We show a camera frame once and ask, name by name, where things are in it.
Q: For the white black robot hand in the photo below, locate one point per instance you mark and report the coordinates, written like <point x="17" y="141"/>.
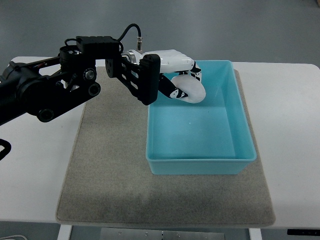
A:
<point x="172" y="63"/>

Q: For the white round toy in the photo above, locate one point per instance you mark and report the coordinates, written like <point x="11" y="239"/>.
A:
<point x="188" y="89"/>

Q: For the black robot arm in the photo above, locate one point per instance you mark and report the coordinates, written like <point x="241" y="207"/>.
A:
<point x="51" y="87"/>

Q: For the blue plastic box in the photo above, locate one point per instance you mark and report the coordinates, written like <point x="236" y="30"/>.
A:
<point x="212" y="137"/>

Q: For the grey felt mat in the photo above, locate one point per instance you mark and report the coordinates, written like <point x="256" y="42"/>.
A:
<point x="109" y="183"/>

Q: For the black object at left edge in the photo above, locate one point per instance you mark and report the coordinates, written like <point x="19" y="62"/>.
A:
<point x="6" y="148"/>

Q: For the black table control panel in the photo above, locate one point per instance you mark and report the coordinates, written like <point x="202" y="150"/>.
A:
<point x="303" y="232"/>

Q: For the metal bracket under table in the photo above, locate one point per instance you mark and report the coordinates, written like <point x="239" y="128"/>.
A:
<point x="149" y="234"/>

